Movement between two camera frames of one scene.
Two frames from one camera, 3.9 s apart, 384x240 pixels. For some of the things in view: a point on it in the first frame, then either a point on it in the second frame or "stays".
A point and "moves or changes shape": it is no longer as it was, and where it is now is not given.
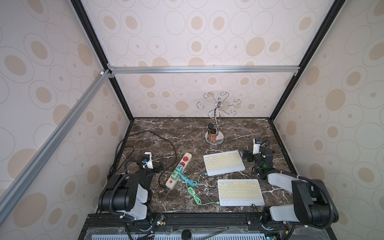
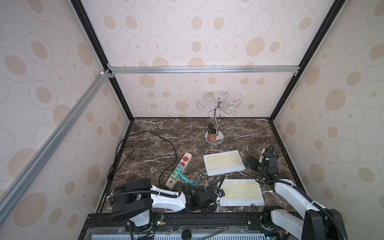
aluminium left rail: x=9 y=196 stays
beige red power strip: x=184 y=160 moves or changes shape
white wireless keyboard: x=239 y=192 stays
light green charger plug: x=175 y=175 stays
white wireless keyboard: x=223 y=163 stays
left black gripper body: x=155 y=170 -> x=207 y=209
